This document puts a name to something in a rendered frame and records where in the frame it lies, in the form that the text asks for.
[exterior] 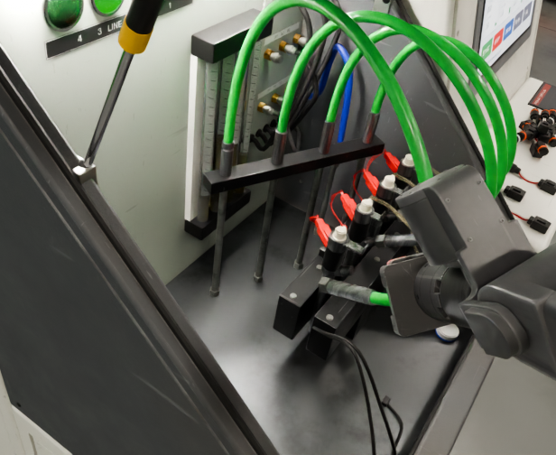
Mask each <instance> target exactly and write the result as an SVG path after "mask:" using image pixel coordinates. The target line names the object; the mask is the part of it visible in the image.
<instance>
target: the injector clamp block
mask: <svg viewBox="0 0 556 455"><path fill-rule="evenodd" d="M398 234H401V235H403V234H411V230H410V229H409V228H408V227H407V226H406V225H405V224H404V223H403V222H399V221H398V220H395V221H394V223H393V224H392V225H391V226H390V227H389V228H388V229H387V230H386V231H385V233H384V235H398ZM411 249H412V246H401V247H399V246H397V247H378V248H376V246H373V247H372V248H371V249H370V251H369V252H368V253H367V254H366V256H365V257H364V258H363V259H362V260H361V261H360V263H359V264H358V265H357V261H358V258H359V256H360V254H358V256H357V259H356V262H355V264H354V269H355V272H354V274H353V275H349V276H348V277H347V278H346V280H345V281H344V282H345V283H351V284H354V285H358V286H362V287H366V288H371V289H373V290H377V291H378V292H379V293H383V291H384V287H383V284H382V279H381V275H380V268H381V267H382V266H383V265H387V262H388V261H390V260H393V259H396V258H400V257H404V256H407V254H408V253H409V252H410V250H411ZM322 261H323V258H322V257H320V256H319V255H317V256H316V257H315V258H314V259H313V260H312V261H311V262H310V263H309V264H308V265H307V266H306V267H305V268H304V270H303V271H302V272H301V273H300V274H299V275H298V276H297V277H296V278H295V279H294V280H293V281H292V282H291V283H290V284H289V285H288V286H287V288H286V289H285V290H284V291H283V292H282V293H281V294H280V295H279V300H278V304H277V309H276V313H275V318H274V323H273V329H275V330H277V331H278V332H280V333H282V334H283V335H284V336H286V337H287V338H289V339H291V340H293V339H294V338H295V336H296V335H297V334H298V333H299V332H300V331H301V329H302V328H303V327H304V326H305V325H306V323H307V322H308V321H309V320H310V318H311V315H312V312H313V308H314V304H315V301H316V298H317V294H318V290H319V285H318V283H319V281H320V278H321V276H322V271H321V267H322ZM377 306H378V305H375V306H372V305H369V304H363V303H361V302H356V301H353V300H349V299H347V298H342V297H339V296H336V295H332V294H330V295H329V299H328V300H327V301H326V303H325V304H324V305H323V306H322V307H321V308H320V310H319V311H318V312H317V313H316V315H315V316H314V319H313V323H312V325H311V329H310V335H309V338H308V342H307V346H306V349H307V350H308V351H310V352H312V353H313V354H315V355H316V356H318V357H320V358H322V359H324V360H325V361H326V360H328V358H329V357H330V355H331V354H332V353H333V351H334V350H335V349H336V347H337V346H338V344H339V343H340V342H339V341H337V340H334V339H330V338H328V337H326V336H324V335H323V334H321V333H319V332H317V331H316V330H314V329H313V328H312V327H313V326H315V327H317V328H319V329H321V330H324V331H327V332H329V333H332V334H335V335H338V336H340V337H342V338H345V336H347V337H348V338H350V339H354V337H355V336H356V335H357V334H358V332H359V331H360V330H361V329H362V327H363V326H364V324H365V323H366V321H367V320H368V319H369V317H370V316H371V315H372V313H373V312H374V311H375V309H376V308H377Z"/></svg>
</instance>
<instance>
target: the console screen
mask: <svg viewBox="0 0 556 455"><path fill-rule="evenodd" d="M535 6H536V0H477V12H476V20H475V28H474V35H473V43H472V49H473V50H474V51H476V52H477V53H478V54H479V55H480V56H481V57H482V58H483V59H484V60H485V61H486V62H487V64H488V65H489V66H490V67H491V69H492V70H493V71H494V73H497V72H498V71H499V70H500V69H501V68H502V67H503V65H504V64H505V63H506V62H507V61H508V60H509V59H510V58H511V57H512V56H513V55H514V53H515V52H516V51H517V50H518V49H519V48H520V47H521V46H522V45H523V44H524V43H525V42H526V40H527V39H528V38H529V37H530V35H531V31H532V26H533V17H534V11H535ZM471 63H472V62H471ZM472 64H473V63H472ZM473 65H474V64H473ZM474 67H475V68H476V69H477V71H478V72H479V74H480V75H481V77H482V78H483V80H484V81H485V82H486V84H487V80H486V78H485V77H484V76H483V74H482V73H481V72H480V70H479V69H478V68H477V67H476V66H475V65H474ZM468 85H469V87H470V88H471V90H472V92H473V94H474V95H476V94H477V90H476V89H475V87H474V86H473V84H472V83H471V81H470V80H469V79H468Z"/></svg>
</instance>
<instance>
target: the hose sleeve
mask: <svg viewBox="0 0 556 455"><path fill-rule="evenodd" d="M327 290H328V292H329V293H330V294H333V295H336V296H339V297H342V298H347V299H349V300H353V301H356V302H361V303H363V304H369V305H372V306H375V305H376V304H373V303H371V301H370V297H371V294H372V293H374V292H377V293H378V291H377V290H373V289H371V288H366V287H362V286H358V285H354V284H351V283H345V282H341V281H336V280H331V281H329V283H328V285H327Z"/></svg>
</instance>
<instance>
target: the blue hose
mask: <svg viewBox="0 0 556 455"><path fill-rule="evenodd" d="M337 52H339V53H340V55H341V57H342V59H343V61H344V63H345V65H346V63H347V62H348V59H349V58H350V57H349V54H348V52H347V50H346V49H345V47H344V46H343V45H342V44H340V43H336V44H335V45H334V46H333V52H332V55H331V57H330V59H329V62H328V64H327V66H326V68H325V69H324V71H323V73H322V75H321V79H320V83H319V96H320V95H321V94H322V92H323V90H324V88H325V86H326V83H327V80H328V77H329V72H330V69H331V65H332V63H333V60H334V59H335V57H336V54H337ZM352 87H353V71H352V73H351V75H350V77H349V79H348V81H347V85H346V88H345V96H344V103H343V108H342V115H341V120H340V126H339V130H338V140H337V143H341V142H344V138H345V132H346V128H347V122H348V113H349V108H350V101H351V95H352Z"/></svg>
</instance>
